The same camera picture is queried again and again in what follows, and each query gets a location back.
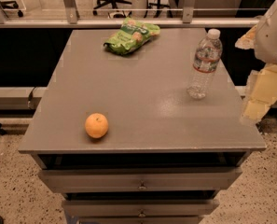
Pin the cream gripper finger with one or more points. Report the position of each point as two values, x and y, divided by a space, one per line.
260 94
247 41

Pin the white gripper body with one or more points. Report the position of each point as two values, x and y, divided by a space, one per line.
272 37

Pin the green rice chip bag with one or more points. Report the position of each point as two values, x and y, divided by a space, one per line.
131 36

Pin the clear plastic water bottle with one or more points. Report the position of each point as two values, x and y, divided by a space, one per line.
206 59

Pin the grey drawer cabinet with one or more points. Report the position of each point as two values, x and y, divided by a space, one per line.
153 123

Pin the top grey drawer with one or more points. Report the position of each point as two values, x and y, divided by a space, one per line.
80 181

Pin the grey drawer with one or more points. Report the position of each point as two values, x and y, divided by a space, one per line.
140 208
80 181

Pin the orange fruit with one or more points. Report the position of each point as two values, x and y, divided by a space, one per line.
96 125

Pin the metal railing frame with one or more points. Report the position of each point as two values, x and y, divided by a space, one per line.
77 14

